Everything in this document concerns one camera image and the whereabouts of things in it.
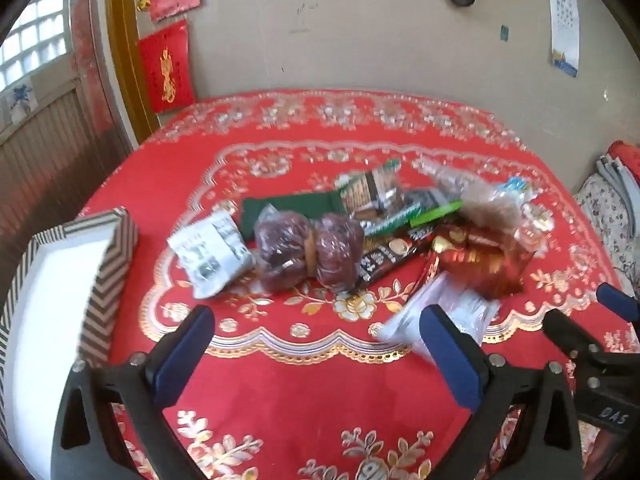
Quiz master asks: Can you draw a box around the blue sachima snack packet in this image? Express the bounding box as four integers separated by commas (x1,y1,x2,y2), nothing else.
497,176,555,233

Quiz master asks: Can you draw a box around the glass block window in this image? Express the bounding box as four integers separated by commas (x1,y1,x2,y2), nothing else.
0,0,70,90

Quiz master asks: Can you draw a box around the bag of red dates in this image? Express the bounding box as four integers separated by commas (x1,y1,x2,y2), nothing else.
254,206,364,292

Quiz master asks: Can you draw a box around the white wall calendar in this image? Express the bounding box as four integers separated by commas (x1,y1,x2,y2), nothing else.
549,0,580,78

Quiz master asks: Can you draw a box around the clear bag of nuts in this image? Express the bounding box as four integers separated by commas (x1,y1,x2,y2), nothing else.
413,157,524,232

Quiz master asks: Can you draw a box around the red floral tablecloth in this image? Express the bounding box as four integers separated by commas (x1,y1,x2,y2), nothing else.
74,88,640,480

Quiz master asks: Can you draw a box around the brown nut bar packet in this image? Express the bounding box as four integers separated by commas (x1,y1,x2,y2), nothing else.
336,158,404,220

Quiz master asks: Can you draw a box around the white pink snack packet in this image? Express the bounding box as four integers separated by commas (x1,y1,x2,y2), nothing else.
374,270,501,356

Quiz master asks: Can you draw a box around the blue paper cutout sticker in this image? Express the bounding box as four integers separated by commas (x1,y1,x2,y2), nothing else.
6,77,38,125

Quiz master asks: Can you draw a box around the black green snack packet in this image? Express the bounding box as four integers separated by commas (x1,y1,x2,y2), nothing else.
361,188,462,237

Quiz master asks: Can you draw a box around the dark coffee stick packet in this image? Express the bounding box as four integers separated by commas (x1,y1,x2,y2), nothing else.
356,223,435,289

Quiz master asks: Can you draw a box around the red gold snack packet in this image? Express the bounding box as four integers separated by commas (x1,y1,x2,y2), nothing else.
432,223,542,300

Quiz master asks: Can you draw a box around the dark green snack packet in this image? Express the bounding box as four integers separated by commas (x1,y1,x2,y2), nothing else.
240,191,346,240

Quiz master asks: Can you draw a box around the lower red wall poster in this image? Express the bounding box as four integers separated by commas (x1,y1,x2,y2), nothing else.
138,20,195,114

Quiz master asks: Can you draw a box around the striped white gift box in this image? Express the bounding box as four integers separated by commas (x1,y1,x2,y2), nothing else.
1,207,138,479

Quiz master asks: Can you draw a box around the floral cushion chair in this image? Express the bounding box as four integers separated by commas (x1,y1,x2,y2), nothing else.
575,140,639,296

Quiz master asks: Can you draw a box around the white barcode snack packet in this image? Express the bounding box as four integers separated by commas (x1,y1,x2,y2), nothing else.
167,210,254,299

